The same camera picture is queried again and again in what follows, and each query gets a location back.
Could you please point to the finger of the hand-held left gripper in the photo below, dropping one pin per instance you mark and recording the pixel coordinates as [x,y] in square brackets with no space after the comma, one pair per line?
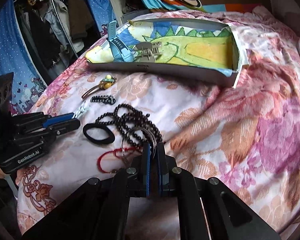
[60,120]
[67,127]

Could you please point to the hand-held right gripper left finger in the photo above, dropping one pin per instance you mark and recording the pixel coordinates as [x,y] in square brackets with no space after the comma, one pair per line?
[147,172]

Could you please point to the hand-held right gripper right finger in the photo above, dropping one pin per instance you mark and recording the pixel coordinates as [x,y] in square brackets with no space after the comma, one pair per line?
[161,172]

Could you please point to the silver metal bangles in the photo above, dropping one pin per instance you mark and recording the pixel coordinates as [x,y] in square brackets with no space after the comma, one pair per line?
[153,136]

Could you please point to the tray with painted paper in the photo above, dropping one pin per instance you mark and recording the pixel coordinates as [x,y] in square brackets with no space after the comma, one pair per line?
[165,68]

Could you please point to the blue dotted curtain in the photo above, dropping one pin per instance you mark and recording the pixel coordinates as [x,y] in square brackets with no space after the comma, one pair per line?
[5,50]
[95,5]

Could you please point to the beaded wooden hairpin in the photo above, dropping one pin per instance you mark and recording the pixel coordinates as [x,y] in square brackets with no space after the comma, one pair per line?
[107,81]

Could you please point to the pink floral blanket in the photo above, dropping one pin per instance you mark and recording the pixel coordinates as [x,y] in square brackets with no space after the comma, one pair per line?
[240,130]

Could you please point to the hanging clothes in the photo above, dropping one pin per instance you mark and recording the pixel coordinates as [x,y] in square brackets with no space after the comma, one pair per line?
[75,15]

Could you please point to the grey hair claw clip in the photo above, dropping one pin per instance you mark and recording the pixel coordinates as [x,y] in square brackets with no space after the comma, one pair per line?
[146,47]

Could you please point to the painted paper drawing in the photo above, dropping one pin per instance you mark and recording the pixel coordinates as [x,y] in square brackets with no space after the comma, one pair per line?
[202,50]

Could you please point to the metal clothes rail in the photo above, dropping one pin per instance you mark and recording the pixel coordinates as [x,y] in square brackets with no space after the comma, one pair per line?
[56,12]

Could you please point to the grey bed frame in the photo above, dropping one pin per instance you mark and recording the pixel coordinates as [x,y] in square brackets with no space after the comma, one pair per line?
[133,13]

